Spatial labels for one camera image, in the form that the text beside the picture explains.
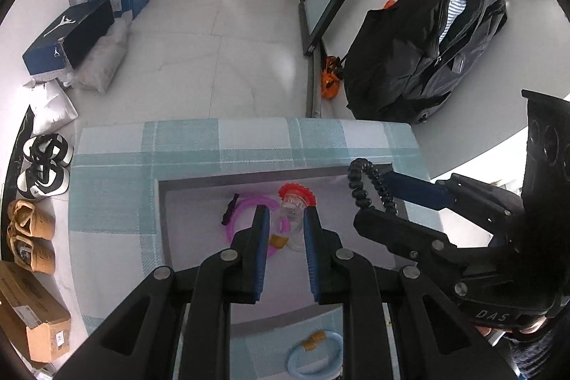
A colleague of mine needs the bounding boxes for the white plastic bag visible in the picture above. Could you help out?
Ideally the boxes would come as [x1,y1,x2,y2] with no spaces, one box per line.
[73,21,130,93]

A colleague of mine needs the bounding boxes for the pink bracelet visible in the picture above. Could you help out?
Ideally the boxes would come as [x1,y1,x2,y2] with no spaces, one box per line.
[221,195,282,258]

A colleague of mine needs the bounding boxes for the silver padded packet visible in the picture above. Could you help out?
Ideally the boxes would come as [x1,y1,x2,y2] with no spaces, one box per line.
[24,78,78,136]

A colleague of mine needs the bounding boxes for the striped cloth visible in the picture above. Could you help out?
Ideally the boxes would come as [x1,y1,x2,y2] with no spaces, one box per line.
[439,0,468,45]

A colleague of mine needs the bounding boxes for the black bead bracelet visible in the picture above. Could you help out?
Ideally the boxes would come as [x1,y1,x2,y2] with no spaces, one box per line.
[348,158,397,214]

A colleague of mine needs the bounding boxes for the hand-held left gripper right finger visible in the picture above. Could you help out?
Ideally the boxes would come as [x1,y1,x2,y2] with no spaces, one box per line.
[303,204,519,380]

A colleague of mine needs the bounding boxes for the grey box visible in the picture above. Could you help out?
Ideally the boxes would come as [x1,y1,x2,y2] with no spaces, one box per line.
[157,165,444,325]

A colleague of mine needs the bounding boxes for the black hair clip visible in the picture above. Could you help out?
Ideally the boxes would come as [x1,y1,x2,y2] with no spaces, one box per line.
[221,193,240,226]

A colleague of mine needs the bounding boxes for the teal checked tablecloth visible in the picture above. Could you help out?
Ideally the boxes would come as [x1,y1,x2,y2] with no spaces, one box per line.
[67,117,446,380]

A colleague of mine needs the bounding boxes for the black backpack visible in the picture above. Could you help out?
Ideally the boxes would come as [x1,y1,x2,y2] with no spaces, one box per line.
[345,0,515,125]

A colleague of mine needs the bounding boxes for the person's right forearm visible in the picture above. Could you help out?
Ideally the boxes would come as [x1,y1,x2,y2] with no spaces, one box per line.
[490,329,570,380]

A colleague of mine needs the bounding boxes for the dark blue shoe box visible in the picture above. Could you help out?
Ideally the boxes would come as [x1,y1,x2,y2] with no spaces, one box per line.
[22,0,116,80]

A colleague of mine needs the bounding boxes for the person's right hand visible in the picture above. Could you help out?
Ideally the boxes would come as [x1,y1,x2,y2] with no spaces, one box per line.
[476,315,550,338]

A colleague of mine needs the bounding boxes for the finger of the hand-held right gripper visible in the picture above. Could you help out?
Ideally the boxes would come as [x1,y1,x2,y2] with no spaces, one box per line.
[353,211,493,276]
[384,171,523,235]

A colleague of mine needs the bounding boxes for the orange bag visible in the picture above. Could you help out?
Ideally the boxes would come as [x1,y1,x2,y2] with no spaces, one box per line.
[321,56,343,99]

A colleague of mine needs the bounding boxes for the clear jar with red lid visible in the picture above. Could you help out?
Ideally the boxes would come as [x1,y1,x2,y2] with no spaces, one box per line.
[278,183,316,251]

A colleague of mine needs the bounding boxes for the light blue bracelet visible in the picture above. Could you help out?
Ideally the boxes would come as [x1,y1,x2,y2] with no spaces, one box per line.
[285,330,346,378]

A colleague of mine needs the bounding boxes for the brown cardboard box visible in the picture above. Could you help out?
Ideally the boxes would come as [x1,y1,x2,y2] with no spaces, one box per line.
[0,260,72,363]

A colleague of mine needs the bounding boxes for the tan shoe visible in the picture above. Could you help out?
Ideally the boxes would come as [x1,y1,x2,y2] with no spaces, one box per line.
[6,201,56,239]
[6,229,56,274]

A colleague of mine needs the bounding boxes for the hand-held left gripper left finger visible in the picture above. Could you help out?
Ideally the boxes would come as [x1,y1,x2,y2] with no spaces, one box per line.
[53,204,272,380]

